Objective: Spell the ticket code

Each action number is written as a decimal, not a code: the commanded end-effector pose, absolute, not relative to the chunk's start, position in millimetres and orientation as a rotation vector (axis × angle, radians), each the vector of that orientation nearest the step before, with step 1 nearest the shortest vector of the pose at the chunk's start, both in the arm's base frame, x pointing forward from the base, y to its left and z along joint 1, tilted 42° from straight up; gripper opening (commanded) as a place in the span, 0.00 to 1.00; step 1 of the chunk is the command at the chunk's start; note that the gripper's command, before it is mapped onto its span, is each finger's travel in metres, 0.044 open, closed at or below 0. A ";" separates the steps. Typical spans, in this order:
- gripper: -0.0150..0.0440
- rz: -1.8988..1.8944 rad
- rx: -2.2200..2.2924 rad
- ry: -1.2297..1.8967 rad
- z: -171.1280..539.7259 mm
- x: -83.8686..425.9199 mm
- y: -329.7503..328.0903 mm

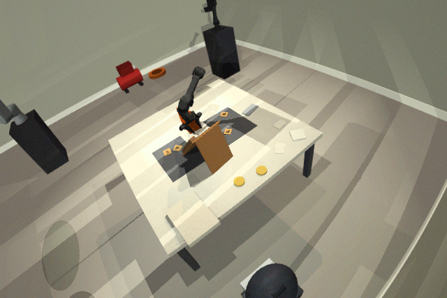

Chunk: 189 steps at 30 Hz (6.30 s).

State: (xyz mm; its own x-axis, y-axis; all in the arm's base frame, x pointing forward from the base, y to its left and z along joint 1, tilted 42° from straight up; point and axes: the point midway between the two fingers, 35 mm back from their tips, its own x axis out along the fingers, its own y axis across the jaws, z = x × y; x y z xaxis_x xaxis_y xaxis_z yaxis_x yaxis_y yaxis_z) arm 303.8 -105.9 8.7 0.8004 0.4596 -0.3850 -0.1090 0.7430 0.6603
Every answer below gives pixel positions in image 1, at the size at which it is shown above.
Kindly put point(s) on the yellow round disc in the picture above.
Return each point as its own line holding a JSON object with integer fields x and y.
{"x": 261, "y": 170}
{"x": 239, "y": 181}

